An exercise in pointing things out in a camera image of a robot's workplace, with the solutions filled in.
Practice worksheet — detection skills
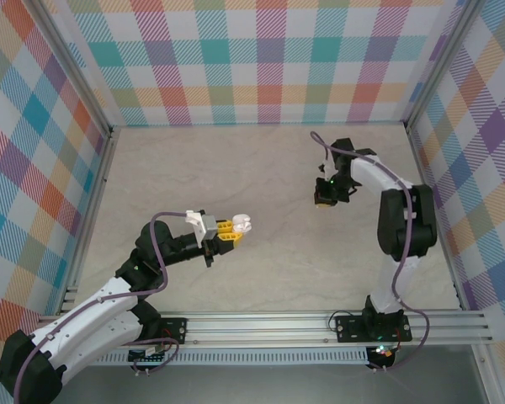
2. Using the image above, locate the white earbud charging case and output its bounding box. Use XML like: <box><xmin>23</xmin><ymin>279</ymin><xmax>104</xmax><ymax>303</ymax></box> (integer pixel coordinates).
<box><xmin>231</xmin><ymin>213</ymin><xmax>254</xmax><ymax>234</ymax></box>

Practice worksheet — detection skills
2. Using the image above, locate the left controller circuit board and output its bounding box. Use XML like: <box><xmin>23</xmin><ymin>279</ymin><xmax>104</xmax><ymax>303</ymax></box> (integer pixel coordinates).
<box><xmin>128</xmin><ymin>344</ymin><xmax>169</xmax><ymax>365</ymax></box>

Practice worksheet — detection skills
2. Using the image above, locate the controller circuit board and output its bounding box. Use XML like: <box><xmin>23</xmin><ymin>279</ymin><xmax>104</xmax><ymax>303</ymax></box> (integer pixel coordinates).
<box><xmin>368</xmin><ymin>343</ymin><xmax>399</xmax><ymax>369</ymax></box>
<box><xmin>128</xmin><ymin>344</ymin><xmax>169</xmax><ymax>365</ymax></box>

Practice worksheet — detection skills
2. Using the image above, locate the grey metal panel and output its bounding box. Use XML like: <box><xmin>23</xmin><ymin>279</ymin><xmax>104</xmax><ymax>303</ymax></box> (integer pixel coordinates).
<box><xmin>58</xmin><ymin>347</ymin><xmax>489</xmax><ymax>404</ymax></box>

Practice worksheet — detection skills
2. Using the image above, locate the right controller circuit board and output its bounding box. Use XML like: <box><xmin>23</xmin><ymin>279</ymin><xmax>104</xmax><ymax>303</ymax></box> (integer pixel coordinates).
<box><xmin>368</xmin><ymin>343</ymin><xmax>399</xmax><ymax>369</ymax></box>

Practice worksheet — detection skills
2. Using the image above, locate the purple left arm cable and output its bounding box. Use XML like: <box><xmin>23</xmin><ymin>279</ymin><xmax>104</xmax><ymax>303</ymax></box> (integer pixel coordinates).
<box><xmin>12</xmin><ymin>211</ymin><xmax>189</xmax><ymax>401</ymax></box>

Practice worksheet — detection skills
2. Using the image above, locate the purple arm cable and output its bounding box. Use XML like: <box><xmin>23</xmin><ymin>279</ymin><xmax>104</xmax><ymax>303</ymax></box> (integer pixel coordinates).
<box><xmin>12</xmin><ymin>211</ymin><xmax>189</xmax><ymax>401</ymax></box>
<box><xmin>310</xmin><ymin>130</ymin><xmax>431</xmax><ymax>371</ymax></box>

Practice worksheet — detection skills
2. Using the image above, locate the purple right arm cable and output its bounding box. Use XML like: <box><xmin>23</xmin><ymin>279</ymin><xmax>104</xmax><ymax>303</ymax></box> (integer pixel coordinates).
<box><xmin>310</xmin><ymin>130</ymin><xmax>431</xmax><ymax>371</ymax></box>

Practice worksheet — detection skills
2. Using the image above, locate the aluminium side rail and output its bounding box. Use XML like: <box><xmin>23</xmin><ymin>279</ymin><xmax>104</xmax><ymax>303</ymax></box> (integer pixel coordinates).
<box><xmin>56</xmin><ymin>125</ymin><xmax>120</xmax><ymax>316</ymax></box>
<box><xmin>405</xmin><ymin>121</ymin><xmax>468</xmax><ymax>311</ymax></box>

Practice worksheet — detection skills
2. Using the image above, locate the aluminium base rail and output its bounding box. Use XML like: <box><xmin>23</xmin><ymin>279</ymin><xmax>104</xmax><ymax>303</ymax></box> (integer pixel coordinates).
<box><xmin>37</xmin><ymin>311</ymin><xmax>496</xmax><ymax>348</ymax></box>

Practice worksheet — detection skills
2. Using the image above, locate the white slotted cable duct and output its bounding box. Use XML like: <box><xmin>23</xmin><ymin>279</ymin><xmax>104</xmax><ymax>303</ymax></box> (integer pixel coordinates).
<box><xmin>96</xmin><ymin>352</ymin><xmax>369</xmax><ymax>366</ymax></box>

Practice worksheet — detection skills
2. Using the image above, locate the aluminium corner post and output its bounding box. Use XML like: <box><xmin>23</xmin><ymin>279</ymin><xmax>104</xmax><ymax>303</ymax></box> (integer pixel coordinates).
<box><xmin>31</xmin><ymin>0</ymin><xmax>119</xmax><ymax>140</ymax></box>
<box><xmin>403</xmin><ymin>0</ymin><xmax>489</xmax><ymax>131</ymax></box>

